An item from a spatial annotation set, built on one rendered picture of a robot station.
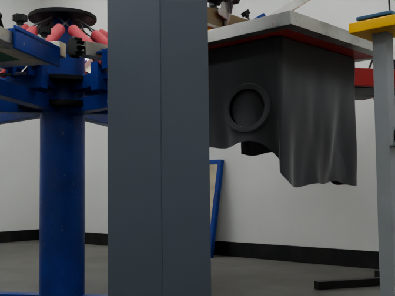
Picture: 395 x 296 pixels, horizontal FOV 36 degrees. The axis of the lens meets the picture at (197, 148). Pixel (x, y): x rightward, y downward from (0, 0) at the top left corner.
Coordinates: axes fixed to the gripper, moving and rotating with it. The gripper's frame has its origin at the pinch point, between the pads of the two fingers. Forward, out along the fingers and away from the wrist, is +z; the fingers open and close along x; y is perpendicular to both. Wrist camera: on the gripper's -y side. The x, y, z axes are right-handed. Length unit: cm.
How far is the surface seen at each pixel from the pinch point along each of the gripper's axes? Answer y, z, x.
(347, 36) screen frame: -1, 12, 49
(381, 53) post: 14, 22, 66
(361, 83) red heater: -112, 6, -5
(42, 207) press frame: 10, 64, -97
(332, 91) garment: -7.0, 27.1, 39.7
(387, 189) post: 13, 58, 67
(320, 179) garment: 0, 55, 39
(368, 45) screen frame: -14, 13, 49
